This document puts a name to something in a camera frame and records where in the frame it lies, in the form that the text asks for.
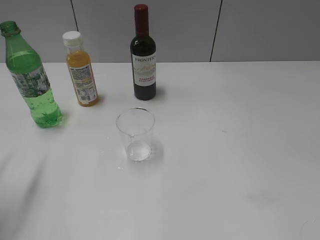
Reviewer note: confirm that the transparent plastic cup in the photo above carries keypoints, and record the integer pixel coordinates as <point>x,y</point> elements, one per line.
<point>135,127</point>

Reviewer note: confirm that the green sprite bottle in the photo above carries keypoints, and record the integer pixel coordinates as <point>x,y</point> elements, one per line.
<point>29,75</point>

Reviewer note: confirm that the red wine bottle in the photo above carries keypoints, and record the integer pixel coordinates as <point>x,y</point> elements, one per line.
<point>143,56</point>

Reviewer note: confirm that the orange juice bottle white cap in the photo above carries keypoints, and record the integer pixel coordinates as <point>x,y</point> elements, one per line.
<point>80,69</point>

